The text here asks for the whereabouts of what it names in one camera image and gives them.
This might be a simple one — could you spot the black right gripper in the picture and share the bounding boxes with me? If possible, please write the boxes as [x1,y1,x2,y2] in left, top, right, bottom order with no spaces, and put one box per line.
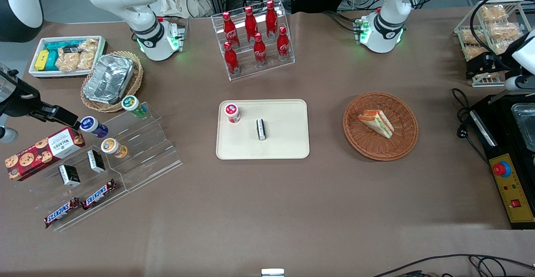
[0,71,81,129]

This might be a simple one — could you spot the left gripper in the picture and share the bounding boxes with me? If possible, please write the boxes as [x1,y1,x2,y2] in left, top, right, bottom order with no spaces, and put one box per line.
[466,53,517,80]

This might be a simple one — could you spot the triangle sandwich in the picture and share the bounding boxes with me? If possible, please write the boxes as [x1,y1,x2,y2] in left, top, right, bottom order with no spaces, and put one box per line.
[357,110,395,139]

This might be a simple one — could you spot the aluminium foil tray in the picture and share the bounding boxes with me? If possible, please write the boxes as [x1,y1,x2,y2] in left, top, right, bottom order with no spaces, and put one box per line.
[83,54,135,104]

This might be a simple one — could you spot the light wicker basket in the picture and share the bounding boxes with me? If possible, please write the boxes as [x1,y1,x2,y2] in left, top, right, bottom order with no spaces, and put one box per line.
[81,51,144,113]

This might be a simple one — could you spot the brown wicker basket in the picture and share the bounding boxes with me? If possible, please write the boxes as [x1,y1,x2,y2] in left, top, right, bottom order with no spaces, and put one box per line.
[342,92,419,161]

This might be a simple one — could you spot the beige plastic tray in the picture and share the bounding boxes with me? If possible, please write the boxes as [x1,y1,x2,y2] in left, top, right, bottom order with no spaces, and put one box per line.
[216,99,310,160]

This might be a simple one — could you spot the purple lid jar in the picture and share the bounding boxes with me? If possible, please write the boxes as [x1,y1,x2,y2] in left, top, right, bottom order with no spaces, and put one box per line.
[79,116,109,138]

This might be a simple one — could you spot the red Walkers cookie box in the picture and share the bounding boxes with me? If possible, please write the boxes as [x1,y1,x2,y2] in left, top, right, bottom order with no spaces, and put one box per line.
[5,127,86,181]

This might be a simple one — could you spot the white plastic bin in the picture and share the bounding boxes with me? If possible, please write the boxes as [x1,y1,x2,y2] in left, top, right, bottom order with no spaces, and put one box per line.
[28,36,107,79]

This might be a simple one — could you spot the yellow snack pack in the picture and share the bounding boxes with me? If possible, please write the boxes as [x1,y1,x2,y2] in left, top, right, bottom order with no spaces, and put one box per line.
[35,50,51,71]

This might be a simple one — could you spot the orange lid jar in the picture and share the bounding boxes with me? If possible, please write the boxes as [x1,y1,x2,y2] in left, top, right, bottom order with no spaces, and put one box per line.
[101,138,128,158]

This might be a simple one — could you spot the teal snack pack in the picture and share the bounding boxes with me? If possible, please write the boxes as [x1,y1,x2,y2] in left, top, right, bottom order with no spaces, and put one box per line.
[44,41,84,71]

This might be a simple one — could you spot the steel pan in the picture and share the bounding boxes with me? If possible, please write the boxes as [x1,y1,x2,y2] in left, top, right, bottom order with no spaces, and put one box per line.
[511,104,535,152]

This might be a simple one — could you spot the green lid jar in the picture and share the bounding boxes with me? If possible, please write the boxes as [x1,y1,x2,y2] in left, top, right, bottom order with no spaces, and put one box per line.
[121,95,148,118]

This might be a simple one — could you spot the black machine with yellow panel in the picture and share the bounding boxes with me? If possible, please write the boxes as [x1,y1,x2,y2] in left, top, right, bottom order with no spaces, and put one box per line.
[468,94,535,230]

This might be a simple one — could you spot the Snickers bar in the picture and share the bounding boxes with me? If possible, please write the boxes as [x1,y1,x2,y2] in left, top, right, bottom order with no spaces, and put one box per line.
[82,179,117,211]
[44,197,81,229]

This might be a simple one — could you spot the clear acrylic stepped display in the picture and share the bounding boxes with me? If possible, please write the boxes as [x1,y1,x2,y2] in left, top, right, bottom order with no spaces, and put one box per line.
[25,102,183,231]

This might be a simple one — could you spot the red emergency stop button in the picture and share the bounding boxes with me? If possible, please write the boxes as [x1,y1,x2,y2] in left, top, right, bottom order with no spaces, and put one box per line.
[493,162,512,178]

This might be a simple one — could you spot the red lid white jar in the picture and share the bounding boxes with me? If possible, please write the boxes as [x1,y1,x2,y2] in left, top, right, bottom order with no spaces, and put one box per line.
[224,103,241,124]

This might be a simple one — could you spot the red cola bottle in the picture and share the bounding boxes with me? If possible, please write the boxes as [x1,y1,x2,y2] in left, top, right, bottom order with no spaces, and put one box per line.
[245,6,258,43]
[253,33,268,67]
[222,11,239,48]
[266,0,279,39]
[223,42,240,76]
[277,26,291,61]

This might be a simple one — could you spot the clear acrylic bottle rack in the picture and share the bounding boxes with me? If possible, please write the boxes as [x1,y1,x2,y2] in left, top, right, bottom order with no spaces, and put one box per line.
[211,0,295,81]

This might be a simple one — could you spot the white wire snack rack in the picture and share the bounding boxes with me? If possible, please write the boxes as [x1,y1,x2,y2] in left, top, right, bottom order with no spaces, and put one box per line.
[454,0,535,87]

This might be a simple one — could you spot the black power cable with plug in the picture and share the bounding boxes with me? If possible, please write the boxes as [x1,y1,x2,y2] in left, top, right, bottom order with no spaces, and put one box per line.
[451,88,490,165]

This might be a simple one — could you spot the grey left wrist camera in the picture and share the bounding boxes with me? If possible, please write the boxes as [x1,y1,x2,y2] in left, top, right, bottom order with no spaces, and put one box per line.
[504,76,535,93]

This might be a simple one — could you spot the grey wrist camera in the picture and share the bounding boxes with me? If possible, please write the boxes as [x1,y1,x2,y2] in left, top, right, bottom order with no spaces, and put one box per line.
[504,76,535,93]
[0,127,18,144]

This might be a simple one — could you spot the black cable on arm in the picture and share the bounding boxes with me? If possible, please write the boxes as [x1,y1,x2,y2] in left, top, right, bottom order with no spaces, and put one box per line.
[470,0,535,58]

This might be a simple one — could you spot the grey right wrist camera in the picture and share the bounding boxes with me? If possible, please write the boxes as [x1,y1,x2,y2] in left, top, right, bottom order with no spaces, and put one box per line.
[0,127,18,144]

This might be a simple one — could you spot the black base cables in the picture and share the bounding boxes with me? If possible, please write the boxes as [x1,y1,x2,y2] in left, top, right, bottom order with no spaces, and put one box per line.
[322,11,361,34]

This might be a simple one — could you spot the thin black cable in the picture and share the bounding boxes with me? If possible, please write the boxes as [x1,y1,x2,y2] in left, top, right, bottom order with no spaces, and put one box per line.
[372,254,535,277]

